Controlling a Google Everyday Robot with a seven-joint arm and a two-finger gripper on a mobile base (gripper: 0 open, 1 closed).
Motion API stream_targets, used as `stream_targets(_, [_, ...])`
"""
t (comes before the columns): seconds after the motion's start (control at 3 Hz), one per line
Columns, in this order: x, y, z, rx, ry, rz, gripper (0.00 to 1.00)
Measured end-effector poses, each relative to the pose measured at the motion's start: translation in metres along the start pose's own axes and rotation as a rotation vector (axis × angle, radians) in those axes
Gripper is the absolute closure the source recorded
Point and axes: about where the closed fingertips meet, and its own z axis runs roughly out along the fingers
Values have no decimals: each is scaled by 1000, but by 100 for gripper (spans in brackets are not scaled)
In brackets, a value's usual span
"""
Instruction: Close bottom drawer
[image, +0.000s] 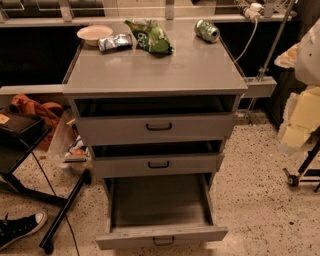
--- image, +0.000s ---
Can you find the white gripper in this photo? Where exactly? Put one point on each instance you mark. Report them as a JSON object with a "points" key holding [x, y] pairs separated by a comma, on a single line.
{"points": [[309, 61]]}

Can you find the grey bottom drawer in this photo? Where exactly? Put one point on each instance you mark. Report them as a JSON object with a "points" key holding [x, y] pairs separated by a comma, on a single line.
{"points": [[156, 211]]}

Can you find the grey drawer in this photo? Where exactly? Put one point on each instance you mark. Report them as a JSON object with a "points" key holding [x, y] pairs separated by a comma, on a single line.
{"points": [[121, 130], [157, 165], [156, 211]]}

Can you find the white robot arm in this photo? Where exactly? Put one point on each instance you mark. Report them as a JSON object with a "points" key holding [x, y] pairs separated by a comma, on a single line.
{"points": [[304, 58]]}

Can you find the grey drawer cabinet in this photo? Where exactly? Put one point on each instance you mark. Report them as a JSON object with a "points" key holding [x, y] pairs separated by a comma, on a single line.
{"points": [[197, 78]]}

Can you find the grey middle drawer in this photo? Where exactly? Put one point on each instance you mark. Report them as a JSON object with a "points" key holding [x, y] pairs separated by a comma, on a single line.
{"points": [[157, 165]]}

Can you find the grey top drawer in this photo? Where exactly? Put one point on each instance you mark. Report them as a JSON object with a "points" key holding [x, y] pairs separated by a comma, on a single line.
{"points": [[121, 130]]}

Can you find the black wheeled tripod base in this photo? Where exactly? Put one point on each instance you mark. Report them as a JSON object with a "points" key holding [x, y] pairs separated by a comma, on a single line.
{"points": [[305, 173]]}

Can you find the metal pole with clamp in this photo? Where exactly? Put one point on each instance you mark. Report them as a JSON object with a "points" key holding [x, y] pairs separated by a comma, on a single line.
{"points": [[271, 50]]}

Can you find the white power strip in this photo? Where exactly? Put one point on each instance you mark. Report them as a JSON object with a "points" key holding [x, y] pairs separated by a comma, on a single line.
{"points": [[250, 11]]}

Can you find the green soda can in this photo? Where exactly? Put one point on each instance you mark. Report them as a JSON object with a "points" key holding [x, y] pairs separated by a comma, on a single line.
{"points": [[207, 31]]}

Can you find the green chip bag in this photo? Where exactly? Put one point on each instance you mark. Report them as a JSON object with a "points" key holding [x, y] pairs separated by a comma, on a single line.
{"points": [[150, 36]]}

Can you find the crushed silver blue packet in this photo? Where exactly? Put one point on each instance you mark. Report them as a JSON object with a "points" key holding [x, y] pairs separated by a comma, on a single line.
{"points": [[115, 42]]}

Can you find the white bowl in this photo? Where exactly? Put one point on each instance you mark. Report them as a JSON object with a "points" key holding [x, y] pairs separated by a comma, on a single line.
{"points": [[91, 34]]}

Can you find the clear plastic trash bag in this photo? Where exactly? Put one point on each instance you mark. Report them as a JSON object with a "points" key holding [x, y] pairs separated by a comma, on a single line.
{"points": [[63, 141]]}

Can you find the orange backpack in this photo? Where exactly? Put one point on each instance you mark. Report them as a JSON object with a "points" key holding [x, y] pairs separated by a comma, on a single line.
{"points": [[51, 112]]}

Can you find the black side table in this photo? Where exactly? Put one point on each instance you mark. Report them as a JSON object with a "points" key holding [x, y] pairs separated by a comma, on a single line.
{"points": [[20, 135]]}

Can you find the black sneaker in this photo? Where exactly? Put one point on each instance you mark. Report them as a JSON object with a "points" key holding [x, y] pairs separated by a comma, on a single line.
{"points": [[13, 230]]}

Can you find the grey horizontal rail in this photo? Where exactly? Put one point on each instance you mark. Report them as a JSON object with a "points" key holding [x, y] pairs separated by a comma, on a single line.
{"points": [[256, 89]]}

